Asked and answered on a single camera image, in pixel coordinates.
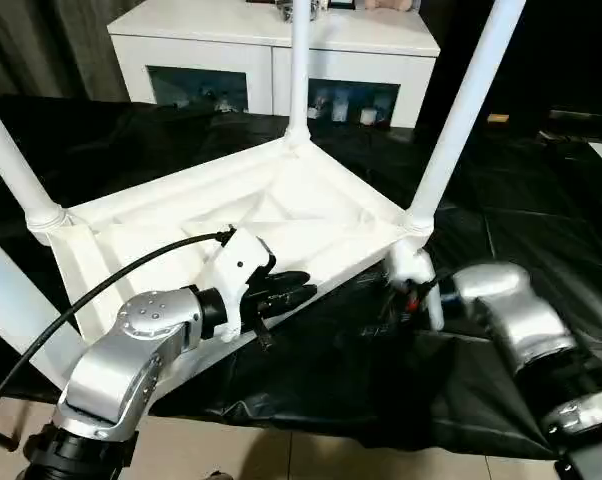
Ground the white plastic table top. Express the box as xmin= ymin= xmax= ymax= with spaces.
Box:
xmin=25 ymin=137 xmax=435 ymax=401

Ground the black mat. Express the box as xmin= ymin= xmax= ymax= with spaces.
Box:
xmin=0 ymin=92 xmax=602 ymax=459

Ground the white low cabinet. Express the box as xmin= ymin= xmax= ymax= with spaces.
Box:
xmin=106 ymin=0 xmax=442 ymax=130

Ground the brown teddy bear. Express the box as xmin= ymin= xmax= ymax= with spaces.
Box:
xmin=364 ymin=0 xmax=413 ymax=12

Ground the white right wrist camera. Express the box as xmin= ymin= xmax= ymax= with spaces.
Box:
xmin=388 ymin=242 xmax=445 ymax=331

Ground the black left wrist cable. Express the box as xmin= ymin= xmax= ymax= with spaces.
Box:
xmin=0 ymin=227 xmax=235 ymax=429

